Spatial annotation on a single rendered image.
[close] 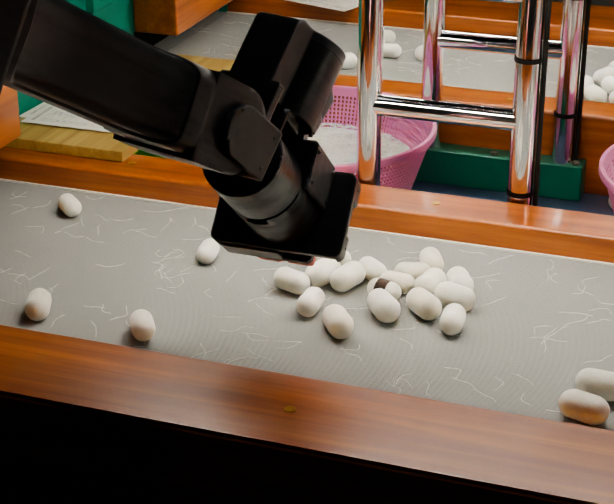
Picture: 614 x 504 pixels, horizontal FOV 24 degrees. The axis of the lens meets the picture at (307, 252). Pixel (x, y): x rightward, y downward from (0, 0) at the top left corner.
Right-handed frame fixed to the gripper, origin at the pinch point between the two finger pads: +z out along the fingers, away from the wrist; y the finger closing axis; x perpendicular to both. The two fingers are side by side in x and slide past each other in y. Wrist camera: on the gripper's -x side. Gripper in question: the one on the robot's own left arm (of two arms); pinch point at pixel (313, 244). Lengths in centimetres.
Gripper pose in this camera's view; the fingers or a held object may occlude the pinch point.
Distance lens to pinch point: 115.6
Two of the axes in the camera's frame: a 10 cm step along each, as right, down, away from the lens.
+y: -9.4, -1.4, 3.0
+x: -2.2, 9.5, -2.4
